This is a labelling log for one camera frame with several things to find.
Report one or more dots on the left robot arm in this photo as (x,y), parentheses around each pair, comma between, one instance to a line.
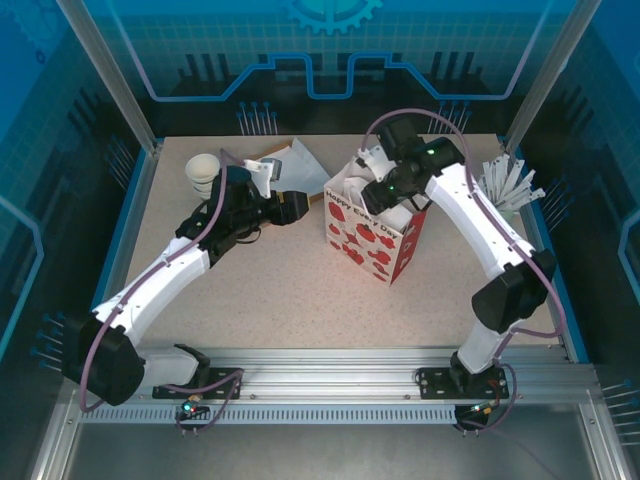
(150,285)

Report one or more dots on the white paper napkin stack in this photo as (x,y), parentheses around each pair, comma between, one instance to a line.
(305,170)

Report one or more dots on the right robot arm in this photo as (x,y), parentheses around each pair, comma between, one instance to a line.
(475,215)

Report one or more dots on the aluminium frame post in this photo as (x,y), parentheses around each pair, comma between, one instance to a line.
(555,70)
(107,75)

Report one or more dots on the steel base plate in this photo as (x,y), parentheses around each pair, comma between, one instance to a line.
(325,450)

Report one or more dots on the small lit connector board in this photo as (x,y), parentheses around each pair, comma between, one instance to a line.
(192,407)
(484,409)

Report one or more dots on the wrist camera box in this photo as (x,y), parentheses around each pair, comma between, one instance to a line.
(372,160)
(265,172)

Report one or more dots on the brown cardboard box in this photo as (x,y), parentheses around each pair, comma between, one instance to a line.
(316,199)

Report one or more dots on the aluminium frame rail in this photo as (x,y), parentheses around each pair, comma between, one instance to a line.
(325,370)

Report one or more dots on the blue table side trim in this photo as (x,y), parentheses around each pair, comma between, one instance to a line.
(536,235)
(111,260)

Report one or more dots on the paper cup stack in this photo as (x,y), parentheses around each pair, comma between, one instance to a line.
(202,167)

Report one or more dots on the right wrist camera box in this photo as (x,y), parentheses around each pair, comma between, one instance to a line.
(372,160)

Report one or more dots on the red white paper gift bag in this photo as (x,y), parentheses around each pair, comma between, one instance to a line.
(360,240)

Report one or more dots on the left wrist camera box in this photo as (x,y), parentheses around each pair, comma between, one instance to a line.
(265,172)

